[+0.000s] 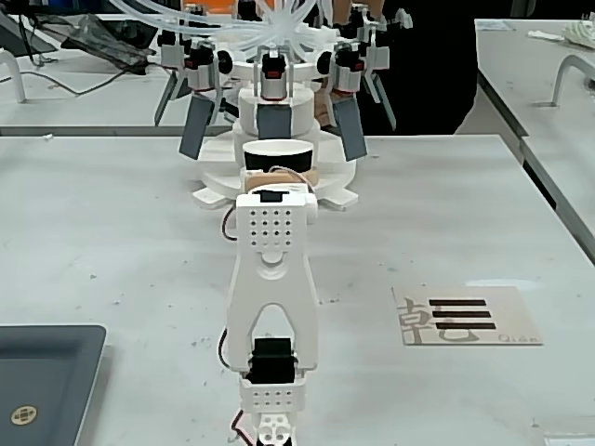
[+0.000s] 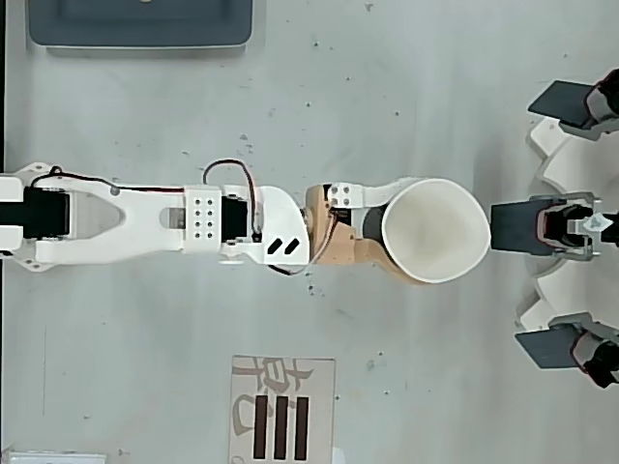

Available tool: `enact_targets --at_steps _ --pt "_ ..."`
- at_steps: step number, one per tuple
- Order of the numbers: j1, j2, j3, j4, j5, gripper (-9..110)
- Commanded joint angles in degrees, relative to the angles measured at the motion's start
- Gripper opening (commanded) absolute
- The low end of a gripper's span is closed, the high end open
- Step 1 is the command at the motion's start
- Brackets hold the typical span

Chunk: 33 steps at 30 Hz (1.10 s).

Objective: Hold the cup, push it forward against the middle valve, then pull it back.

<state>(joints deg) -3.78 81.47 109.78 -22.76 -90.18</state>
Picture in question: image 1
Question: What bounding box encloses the gold round emblem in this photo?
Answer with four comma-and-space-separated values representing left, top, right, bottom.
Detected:
9, 404, 38, 428

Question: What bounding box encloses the translucent tube bundle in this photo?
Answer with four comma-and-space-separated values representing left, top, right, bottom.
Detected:
113, 0, 329, 52

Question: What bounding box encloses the red and black arm cable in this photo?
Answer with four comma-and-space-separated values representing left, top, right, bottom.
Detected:
217, 206, 255, 446

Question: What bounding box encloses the white curved table handle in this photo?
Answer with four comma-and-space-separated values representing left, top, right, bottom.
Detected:
551, 54, 595, 109

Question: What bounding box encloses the grey valve paddle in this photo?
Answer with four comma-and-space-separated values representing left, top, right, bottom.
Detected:
333, 96, 369, 163
257, 102, 294, 140
178, 95, 211, 162

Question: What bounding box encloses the black paper cup white rim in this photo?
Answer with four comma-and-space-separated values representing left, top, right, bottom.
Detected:
242, 138, 314, 174

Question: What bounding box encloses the white curved stand leg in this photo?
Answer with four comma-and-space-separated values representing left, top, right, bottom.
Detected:
0, 46, 25, 104

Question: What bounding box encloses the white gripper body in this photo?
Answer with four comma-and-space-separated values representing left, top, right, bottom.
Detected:
271, 165, 311, 193

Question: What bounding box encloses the thin black table cable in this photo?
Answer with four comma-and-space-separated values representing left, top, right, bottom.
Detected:
25, 46, 123, 99

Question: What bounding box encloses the card with trigram print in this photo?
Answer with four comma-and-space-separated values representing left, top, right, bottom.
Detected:
390, 284, 546, 348

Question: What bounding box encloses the grey plastic tray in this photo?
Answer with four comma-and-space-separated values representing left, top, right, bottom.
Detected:
0, 323, 109, 446

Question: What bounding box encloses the white crumpled cloth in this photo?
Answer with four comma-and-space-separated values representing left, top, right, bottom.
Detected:
561, 20, 595, 48

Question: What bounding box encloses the person in black clothes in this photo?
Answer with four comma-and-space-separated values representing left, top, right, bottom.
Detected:
324, 0, 481, 137

